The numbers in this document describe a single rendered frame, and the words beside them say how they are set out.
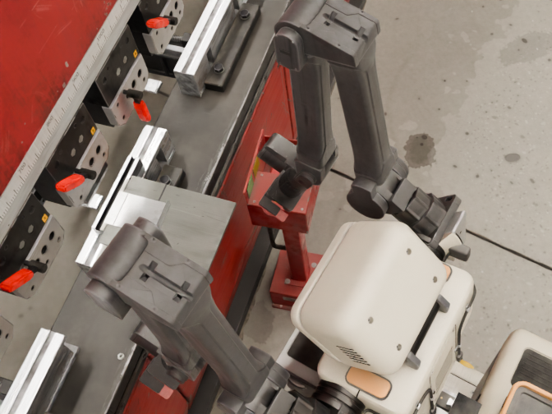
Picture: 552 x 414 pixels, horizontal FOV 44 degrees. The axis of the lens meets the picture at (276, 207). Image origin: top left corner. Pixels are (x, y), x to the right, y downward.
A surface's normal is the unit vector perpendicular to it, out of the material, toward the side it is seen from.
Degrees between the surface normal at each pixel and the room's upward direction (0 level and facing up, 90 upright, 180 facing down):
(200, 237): 0
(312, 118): 90
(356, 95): 90
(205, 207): 0
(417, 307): 48
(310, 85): 90
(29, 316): 0
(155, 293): 13
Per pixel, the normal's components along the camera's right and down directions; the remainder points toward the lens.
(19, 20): 0.94, 0.25
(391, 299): 0.56, -0.01
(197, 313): 0.82, 0.33
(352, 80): -0.44, 0.85
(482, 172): -0.10, -0.47
